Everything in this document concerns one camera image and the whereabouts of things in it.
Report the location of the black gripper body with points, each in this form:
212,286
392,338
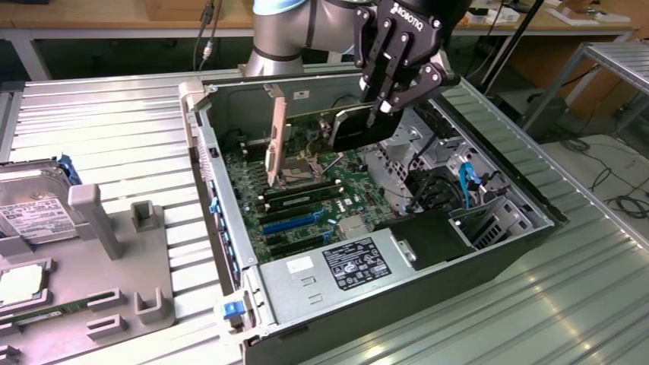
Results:
422,26

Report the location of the graphics card with black shroud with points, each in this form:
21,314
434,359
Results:
350,133

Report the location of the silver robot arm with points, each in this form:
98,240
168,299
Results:
284,34

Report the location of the small white box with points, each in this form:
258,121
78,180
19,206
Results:
507,16

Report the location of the black stand pole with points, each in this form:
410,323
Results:
512,42

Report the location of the black floor box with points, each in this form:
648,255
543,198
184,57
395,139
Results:
538,110

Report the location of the silver drive cage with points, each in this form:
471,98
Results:
391,163

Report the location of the brown wooden panel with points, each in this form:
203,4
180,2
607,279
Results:
548,61

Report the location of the flat white box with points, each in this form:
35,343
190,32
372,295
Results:
574,17

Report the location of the green motherboard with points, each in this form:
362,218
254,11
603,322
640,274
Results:
355,182

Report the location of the CPU socket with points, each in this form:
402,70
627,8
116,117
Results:
302,175

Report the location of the black RAM slot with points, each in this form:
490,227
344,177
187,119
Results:
258,156
256,151
255,147
304,194
304,189

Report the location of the silver chipset heatsink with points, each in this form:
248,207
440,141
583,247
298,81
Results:
355,225

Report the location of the perforated metal disk bay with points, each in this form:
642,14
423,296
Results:
498,228

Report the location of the RAM stick with white label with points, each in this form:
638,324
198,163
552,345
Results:
296,202

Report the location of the black plastic cover block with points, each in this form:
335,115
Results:
431,239

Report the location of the long black expansion slot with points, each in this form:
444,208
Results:
296,243
302,251
291,216

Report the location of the blue expansion slot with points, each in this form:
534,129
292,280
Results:
287,225

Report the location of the short black expansion slot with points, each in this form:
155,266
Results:
275,241

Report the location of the wooden workbench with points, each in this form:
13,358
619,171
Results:
77,17

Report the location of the silver power supply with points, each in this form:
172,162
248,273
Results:
304,289

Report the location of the open black PC case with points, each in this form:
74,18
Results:
406,323

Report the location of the blue case latch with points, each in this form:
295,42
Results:
232,310

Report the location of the hard disk in blue carrier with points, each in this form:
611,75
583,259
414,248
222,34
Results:
31,205

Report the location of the grey parts rack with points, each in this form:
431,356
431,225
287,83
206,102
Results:
102,289

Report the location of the silver CPU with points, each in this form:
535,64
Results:
18,283

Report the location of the green RAM stick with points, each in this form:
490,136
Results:
51,312

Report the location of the aluminium frame table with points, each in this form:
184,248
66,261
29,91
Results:
624,61

